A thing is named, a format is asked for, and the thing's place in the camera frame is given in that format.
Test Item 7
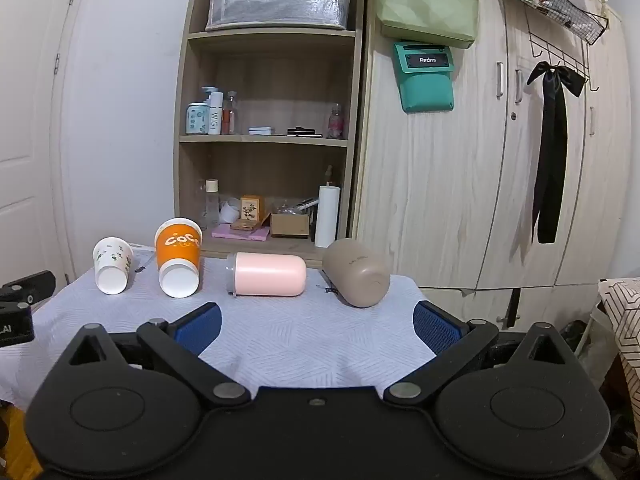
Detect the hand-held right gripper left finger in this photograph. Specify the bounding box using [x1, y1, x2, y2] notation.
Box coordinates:
[67, 302, 252, 409]

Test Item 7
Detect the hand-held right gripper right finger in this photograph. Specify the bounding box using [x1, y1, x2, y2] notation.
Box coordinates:
[383, 300, 577, 407]

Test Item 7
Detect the orange and white paper cup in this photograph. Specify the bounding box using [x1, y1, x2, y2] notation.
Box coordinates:
[154, 217, 203, 299]

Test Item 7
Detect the pink tumbler cup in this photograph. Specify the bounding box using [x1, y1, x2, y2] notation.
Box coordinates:
[225, 252, 307, 298]

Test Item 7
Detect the tan tumbler cup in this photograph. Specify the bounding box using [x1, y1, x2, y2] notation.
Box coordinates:
[321, 238, 391, 309]

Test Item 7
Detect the white paper cup green print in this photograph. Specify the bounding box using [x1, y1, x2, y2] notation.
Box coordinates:
[92, 236, 135, 296]

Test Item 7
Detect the white textured table cloth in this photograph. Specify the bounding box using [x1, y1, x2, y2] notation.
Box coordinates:
[0, 245, 442, 407]

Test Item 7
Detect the pink flat box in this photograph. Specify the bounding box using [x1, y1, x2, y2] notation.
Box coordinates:
[211, 224, 271, 241]

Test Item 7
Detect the clear tall bottle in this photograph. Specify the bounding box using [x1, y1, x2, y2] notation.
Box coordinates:
[204, 179, 221, 231]

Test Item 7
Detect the yellow floral box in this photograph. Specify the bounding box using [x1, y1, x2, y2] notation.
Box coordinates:
[240, 195, 264, 223]

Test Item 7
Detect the cardboard box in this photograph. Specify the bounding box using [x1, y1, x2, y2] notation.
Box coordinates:
[270, 212, 311, 239]

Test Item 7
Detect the light wood wardrobe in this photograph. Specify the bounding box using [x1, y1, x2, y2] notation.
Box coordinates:
[352, 0, 637, 318]

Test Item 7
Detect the white paper towel roll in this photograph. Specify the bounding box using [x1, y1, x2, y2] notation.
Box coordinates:
[314, 185, 341, 249]

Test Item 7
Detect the patterned beige cloth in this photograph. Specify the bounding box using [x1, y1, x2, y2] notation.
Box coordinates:
[597, 277, 640, 413]

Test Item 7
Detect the white door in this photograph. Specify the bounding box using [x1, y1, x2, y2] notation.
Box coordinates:
[0, 0, 87, 286]

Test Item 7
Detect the black ribbon bow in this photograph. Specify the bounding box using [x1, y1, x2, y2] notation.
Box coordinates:
[526, 61, 586, 245]

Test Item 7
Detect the teal labelled jar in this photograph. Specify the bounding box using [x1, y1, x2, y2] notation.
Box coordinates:
[186, 102, 209, 136]

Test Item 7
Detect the red liquid bottle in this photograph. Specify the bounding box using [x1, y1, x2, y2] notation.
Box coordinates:
[222, 91, 237, 135]

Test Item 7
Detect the white pump bottle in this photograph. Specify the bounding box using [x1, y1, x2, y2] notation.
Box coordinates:
[201, 86, 224, 136]

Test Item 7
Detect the teal bag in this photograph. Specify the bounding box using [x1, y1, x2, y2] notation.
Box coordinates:
[392, 41, 456, 113]

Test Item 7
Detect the wooden shelf unit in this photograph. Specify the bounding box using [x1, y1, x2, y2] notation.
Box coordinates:
[172, 0, 366, 262]

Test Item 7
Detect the light green pouch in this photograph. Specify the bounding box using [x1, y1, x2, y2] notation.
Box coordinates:
[375, 0, 480, 50]

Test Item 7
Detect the plastic-wrapped grey storage box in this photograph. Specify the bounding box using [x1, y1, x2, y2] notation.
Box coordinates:
[205, 0, 352, 32]

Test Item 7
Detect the black wire hook rack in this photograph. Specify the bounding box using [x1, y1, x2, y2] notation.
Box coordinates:
[524, 9, 601, 93]

